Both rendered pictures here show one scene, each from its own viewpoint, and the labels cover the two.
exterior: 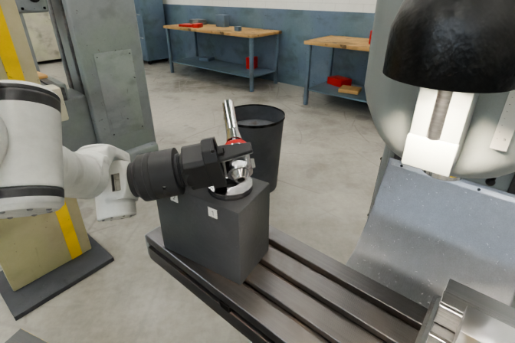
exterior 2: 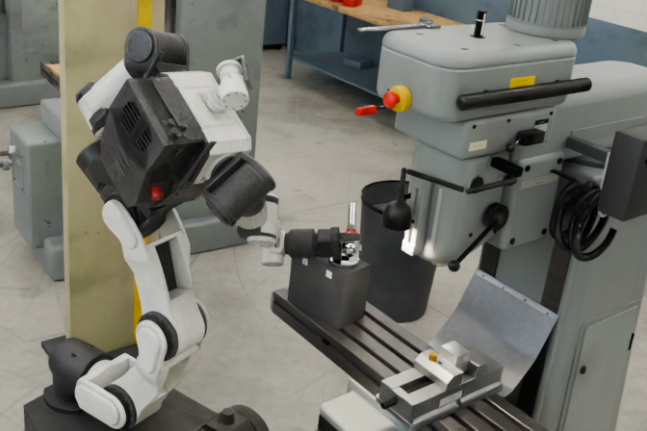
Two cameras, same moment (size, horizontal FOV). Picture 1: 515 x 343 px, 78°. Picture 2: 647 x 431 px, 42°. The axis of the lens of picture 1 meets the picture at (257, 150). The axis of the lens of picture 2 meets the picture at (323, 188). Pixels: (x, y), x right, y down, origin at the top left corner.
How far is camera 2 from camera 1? 1.89 m
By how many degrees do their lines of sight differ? 10
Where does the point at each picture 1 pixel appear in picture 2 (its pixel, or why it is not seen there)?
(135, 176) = (289, 240)
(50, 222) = (126, 289)
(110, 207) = (271, 256)
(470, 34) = (390, 218)
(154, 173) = (300, 240)
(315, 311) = (382, 350)
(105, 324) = not seen: hidden behind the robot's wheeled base
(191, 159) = (323, 237)
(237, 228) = (342, 286)
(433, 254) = (486, 344)
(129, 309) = not seen: hidden behind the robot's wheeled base
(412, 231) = (478, 327)
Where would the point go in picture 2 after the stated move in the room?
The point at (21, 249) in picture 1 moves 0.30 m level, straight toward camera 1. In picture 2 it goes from (92, 313) to (115, 348)
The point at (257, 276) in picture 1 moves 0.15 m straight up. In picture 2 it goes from (350, 328) to (356, 285)
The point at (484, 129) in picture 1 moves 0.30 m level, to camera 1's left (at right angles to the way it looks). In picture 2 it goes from (428, 242) to (313, 221)
